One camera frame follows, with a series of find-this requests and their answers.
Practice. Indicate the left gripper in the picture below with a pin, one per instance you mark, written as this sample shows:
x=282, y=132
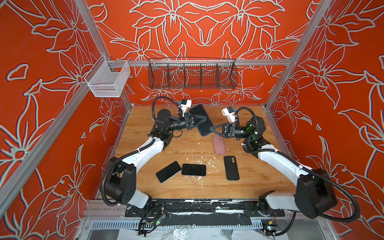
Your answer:
x=188, y=118

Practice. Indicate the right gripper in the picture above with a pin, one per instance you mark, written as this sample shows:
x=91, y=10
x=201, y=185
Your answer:
x=229, y=131

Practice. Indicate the black smartphone picked up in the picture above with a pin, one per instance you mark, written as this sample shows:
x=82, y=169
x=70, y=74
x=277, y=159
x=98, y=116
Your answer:
x=203, y=120

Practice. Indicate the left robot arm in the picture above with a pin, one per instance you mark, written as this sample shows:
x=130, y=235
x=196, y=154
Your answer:
x=119, y=183

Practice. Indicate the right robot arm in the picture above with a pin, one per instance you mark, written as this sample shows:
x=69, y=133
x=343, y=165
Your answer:
x=315, y=191

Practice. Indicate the pink phone case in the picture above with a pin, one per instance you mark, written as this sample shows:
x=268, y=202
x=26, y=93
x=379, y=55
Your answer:
x=218, y=145

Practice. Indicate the black smartphone front centre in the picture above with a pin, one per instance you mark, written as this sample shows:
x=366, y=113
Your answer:
x=194, y=170

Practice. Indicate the black smartphone tilted front-left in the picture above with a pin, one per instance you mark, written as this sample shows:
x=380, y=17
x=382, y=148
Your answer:
x=168, y=172

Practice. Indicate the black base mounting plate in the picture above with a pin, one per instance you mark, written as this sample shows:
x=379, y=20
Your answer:
x=247, y=207

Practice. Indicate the white mesh basket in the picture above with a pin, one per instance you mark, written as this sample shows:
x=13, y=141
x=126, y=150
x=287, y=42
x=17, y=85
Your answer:
x=107, y=79

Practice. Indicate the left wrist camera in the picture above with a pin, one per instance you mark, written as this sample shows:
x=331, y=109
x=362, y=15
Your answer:
x=183, y=106

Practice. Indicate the black wire basket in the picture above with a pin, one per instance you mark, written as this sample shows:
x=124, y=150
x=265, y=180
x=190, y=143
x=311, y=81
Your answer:
x=192, y=76

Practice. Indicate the aluminium frame rail back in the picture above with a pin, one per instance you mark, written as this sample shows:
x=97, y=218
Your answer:
x=240, y=62

